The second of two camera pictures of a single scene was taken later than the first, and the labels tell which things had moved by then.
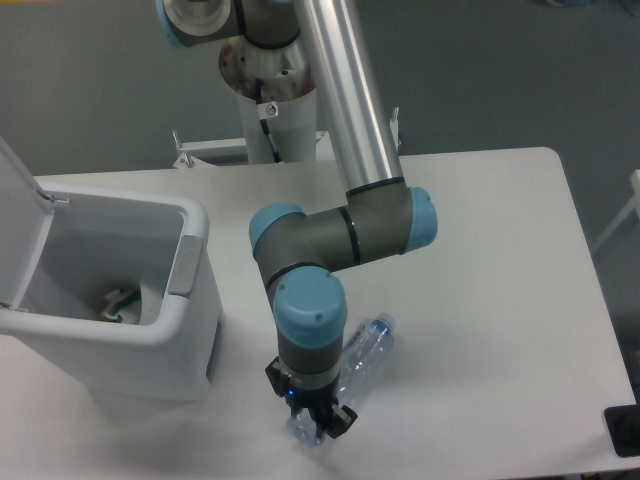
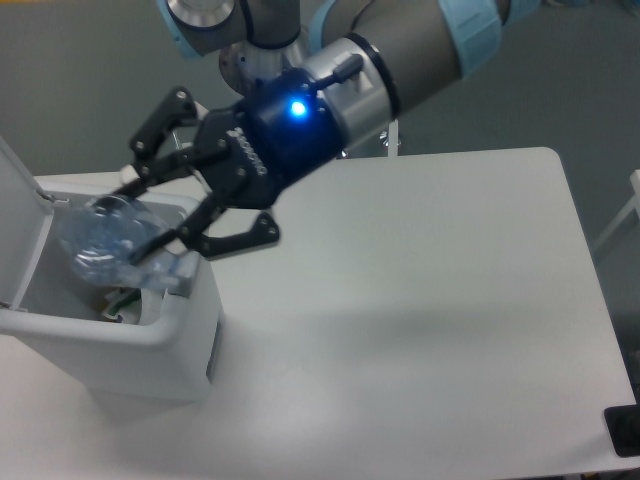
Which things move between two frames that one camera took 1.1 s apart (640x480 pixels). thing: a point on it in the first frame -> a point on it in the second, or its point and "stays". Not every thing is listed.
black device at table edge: x=623 y=427 stays
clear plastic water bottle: x=362 y=352 -> x=104 y=236
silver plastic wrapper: x=151 y=294 stays
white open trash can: x=60 y=255 stays
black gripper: x=334 y=420 -> x=285 y=131
